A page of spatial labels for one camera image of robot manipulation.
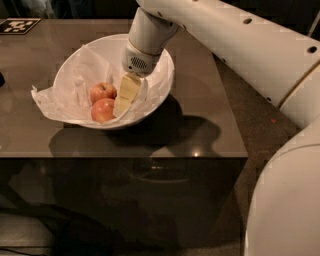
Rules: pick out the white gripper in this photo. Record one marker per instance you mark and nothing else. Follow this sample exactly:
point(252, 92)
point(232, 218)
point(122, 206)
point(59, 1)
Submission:
point(137, 60)

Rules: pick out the dark object at left edge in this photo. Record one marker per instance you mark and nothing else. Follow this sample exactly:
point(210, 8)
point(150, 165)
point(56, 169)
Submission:
point(2, 80)

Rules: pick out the red apple front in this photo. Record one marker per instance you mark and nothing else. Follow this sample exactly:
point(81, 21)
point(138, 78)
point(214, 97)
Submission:
point(102, 110)

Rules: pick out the black white fiducial marker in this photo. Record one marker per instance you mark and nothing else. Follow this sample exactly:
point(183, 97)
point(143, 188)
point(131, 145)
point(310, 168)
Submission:
point(18, 26)

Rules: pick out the white crumpled paper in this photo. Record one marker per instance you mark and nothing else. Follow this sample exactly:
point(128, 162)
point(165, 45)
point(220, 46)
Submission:
point(70, 93)

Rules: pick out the red apple back left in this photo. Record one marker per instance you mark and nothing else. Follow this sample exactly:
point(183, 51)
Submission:
point(102, 90)

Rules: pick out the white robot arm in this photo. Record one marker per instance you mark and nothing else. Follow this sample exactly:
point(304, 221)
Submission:
point(284, 67)

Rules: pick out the red apple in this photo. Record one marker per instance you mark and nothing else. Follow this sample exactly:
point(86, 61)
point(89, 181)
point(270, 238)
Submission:
point(102, 90)
point(102, 110)

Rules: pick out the white bowl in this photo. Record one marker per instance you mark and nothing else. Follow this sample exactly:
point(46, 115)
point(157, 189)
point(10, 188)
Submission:
point(100, 50)

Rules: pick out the dark glossy table cabinet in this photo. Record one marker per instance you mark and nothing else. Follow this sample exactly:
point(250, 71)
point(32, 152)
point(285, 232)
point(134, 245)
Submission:
point(166, 181)

